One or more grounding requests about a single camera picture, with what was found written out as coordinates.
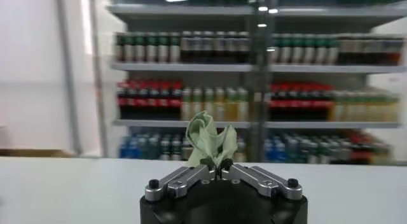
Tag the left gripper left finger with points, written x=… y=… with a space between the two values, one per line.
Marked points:
x=178 y=184

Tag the light green t-shirt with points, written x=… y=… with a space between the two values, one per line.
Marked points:
x=206 y=139

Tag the red-cap cola bottle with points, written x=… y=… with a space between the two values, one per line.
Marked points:
x=133 y=102
x=176 y=102
x=165 y=102
x=154 y=102
x=143 y=102
x=122 y=102

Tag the grey metal drinks shelf unit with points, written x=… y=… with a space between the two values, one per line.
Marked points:
x=175 y=67
x=334 y=68

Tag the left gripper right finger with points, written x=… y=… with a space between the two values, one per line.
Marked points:
x=264 y=182

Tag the grey wall post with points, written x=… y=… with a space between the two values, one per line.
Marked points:
x=68 y=85

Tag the dark bottle blue-white label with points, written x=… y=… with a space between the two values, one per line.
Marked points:
x=231 y=50
x=197 y=50
x=243 y=50
x=219 y=50
x=186 y=50
x=208 y=50

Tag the yellow tea bottle green cap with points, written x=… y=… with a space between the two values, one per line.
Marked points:
x=242 y=106
x=231 y=106
x=209 y=102
x=219 y=106
x=197 y=104
x=187 y=106

